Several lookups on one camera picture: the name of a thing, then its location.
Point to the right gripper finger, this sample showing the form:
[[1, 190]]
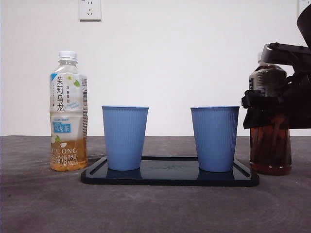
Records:
[[264, 114]]

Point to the pale jasmine oolong tea bottle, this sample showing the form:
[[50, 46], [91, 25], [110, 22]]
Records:
[[68, 97]]

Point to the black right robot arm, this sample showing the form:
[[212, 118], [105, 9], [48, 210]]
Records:
[[303, 102]]

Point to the dark brown tea bottle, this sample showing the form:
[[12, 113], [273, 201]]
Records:
[[269, 150]]

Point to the white wall socket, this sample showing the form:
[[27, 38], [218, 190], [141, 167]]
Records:
[[302, 4], [90, 11]]

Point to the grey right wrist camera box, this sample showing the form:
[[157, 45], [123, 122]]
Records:
[[281, 54]]

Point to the dark rectangular tray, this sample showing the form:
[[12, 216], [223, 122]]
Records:
[[170, 178]]

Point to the blue ribbed cup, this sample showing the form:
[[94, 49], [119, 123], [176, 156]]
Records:
[[124, 140], [215, 140]]

